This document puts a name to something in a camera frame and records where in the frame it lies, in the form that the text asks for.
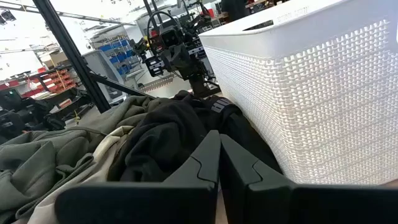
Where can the olive green garment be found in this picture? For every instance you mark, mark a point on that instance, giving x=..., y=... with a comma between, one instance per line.
x=37, y=161

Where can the rack with blue bins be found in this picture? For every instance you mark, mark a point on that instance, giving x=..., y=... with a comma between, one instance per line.
x=119, y=56

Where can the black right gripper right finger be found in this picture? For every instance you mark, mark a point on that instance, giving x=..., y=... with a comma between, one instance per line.
x=280, y=205

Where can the black machine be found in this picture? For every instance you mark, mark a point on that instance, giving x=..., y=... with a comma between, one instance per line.
x=15, y=124

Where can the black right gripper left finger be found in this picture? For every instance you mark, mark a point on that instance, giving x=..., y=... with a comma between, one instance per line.
x=174, y=202

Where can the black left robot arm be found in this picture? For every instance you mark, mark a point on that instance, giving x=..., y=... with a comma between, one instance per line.
x=199, y=82

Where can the cardboard box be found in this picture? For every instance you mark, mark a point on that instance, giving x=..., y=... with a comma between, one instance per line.
x=58, y=57

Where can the shelf with red bins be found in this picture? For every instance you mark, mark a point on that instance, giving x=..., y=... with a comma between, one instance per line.
x=59, y=81

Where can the plain black garment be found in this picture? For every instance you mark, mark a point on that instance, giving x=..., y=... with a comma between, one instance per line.
x=161, y=140

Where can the person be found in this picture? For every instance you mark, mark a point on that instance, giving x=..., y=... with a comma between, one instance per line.
x=234, y=9

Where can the black garment with white print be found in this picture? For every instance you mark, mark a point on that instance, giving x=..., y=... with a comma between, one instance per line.
x=236, y=124

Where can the cream beige garment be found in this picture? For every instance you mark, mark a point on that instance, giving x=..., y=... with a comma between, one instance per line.
x=102, y=155

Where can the white woven plastic laundry basket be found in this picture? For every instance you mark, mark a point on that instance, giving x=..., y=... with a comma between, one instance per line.
x=311, y=109

